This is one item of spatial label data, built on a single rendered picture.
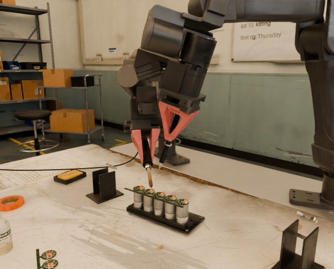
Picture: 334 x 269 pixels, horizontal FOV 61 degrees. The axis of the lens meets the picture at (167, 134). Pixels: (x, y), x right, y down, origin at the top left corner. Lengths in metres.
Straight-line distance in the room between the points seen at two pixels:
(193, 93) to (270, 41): 2.75
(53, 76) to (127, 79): 3.48
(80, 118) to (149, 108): 3.37
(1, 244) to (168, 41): 0.45
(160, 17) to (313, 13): 0.29
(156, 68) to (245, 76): 2.86
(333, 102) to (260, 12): 0.25
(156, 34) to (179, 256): 0.38
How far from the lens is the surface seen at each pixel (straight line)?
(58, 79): 4.08
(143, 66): 0.55
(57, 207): 0.73
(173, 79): 0.51
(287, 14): 0.60
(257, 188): 0.82
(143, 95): 0.62
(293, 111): 3.18
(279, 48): 3.19
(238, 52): 3.39
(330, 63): 0.65
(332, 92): 0.67
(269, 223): 0.66
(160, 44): 0.49
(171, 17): 0.50
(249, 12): 0.55
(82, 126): 3.98
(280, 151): 3.30
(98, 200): 0.72
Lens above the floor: 1.07
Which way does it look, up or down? 14 degrees down
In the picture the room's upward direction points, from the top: straight up
